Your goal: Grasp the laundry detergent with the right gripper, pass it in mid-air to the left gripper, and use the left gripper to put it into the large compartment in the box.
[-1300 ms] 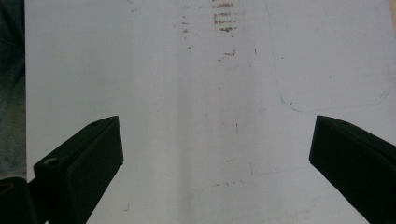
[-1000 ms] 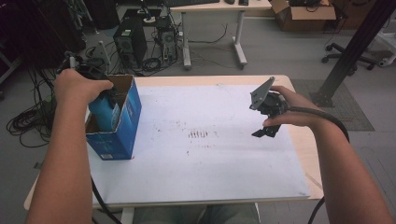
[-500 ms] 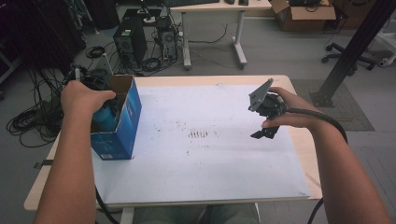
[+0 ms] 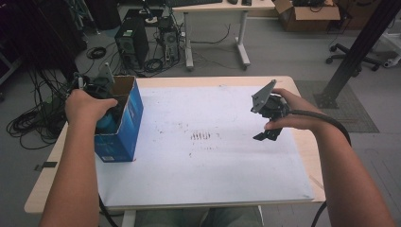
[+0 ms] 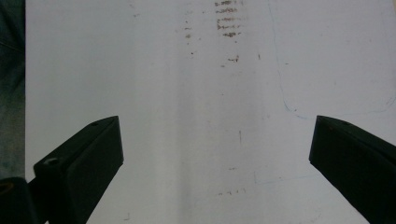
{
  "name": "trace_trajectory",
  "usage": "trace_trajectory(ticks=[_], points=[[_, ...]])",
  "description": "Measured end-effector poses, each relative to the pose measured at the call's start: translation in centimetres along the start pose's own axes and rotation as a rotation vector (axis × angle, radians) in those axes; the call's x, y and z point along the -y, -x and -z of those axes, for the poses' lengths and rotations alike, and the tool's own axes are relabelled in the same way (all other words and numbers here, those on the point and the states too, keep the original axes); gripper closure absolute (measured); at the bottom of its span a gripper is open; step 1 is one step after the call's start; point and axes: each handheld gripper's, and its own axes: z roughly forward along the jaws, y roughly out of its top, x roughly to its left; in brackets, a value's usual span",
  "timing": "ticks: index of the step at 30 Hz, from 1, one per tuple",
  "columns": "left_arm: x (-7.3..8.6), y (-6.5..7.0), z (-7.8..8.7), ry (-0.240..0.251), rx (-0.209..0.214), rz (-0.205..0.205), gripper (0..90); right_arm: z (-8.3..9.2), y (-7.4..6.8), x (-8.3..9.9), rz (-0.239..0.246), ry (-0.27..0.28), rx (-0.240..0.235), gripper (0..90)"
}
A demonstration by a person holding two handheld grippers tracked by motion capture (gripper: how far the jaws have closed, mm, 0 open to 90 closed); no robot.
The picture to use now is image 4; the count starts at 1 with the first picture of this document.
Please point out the small black computer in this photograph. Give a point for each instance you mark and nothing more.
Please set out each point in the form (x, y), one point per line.
(169, 39)

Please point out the black metal stand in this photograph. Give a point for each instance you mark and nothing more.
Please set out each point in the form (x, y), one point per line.
(356, 53)

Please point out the black keyboard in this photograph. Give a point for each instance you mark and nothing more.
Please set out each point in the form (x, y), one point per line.
(192, 2)

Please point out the grey floor mat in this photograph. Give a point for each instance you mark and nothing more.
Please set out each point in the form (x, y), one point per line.
(353, 116)

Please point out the person's right hand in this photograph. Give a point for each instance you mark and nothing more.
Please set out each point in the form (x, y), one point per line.
(298, 110)

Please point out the blue cardboard box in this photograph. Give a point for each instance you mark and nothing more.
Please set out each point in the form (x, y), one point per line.
(126, 138)

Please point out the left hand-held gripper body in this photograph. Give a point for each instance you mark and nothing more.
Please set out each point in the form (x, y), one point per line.
(105, 77)

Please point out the white paper sheet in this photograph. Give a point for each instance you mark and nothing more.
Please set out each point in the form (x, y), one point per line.
(205, 170)

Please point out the large black computer tower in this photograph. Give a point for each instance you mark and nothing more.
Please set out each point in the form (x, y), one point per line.
(132, 41)

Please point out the person's grey-green pants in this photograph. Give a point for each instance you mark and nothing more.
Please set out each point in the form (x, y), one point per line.
(220, 217)

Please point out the white-legged desk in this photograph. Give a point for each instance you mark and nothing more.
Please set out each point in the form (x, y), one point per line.
(220, 6)

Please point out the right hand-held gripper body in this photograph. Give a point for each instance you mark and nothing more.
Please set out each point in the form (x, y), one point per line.
(268, 104)

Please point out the black office chair base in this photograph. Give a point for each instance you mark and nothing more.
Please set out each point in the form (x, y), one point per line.
(350, 55)

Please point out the person's left hand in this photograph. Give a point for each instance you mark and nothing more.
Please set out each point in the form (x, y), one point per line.
(86, 107)

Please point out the black tape strip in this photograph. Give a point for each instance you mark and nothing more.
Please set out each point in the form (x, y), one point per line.
(48, 164)

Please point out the brown cardboard box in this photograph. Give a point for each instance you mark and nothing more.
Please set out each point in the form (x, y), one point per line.
(309, 17)

